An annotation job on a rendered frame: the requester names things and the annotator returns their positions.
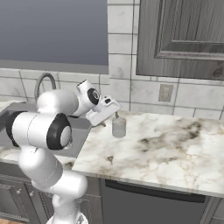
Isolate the glass cup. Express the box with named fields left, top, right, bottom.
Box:
left=111, top=116, right=127, bottom=139

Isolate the grey window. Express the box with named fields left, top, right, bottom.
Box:
left=0, top=0, right=109, bottom=74

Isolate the grey lower cupboard door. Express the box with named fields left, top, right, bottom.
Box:
left=0, top=176, right=26, bottom=223
left=24, top=181, right=57, bottom=224

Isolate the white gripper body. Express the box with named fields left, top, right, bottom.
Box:
left=85, top=100, right=122, bottom=127

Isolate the dark grey dishwasher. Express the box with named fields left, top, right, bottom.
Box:
left=100, top=178, right=212, bottom=224

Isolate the grey wooden upper cupboard door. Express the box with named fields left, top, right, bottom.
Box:
left=136, top=0, right=224, bottom=81

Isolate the grey steel sink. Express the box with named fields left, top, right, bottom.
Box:
left=0, top=100, right=93, bottom=158

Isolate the grey lower cupboard run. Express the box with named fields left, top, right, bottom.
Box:
left=207, top=197, right=224, bottom=224

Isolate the grey wall socket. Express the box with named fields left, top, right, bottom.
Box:
left=157, top=83, right=174, bottom=103

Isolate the grey curved tap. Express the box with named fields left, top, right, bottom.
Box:
left=33, top=72, right=58, bottom=102

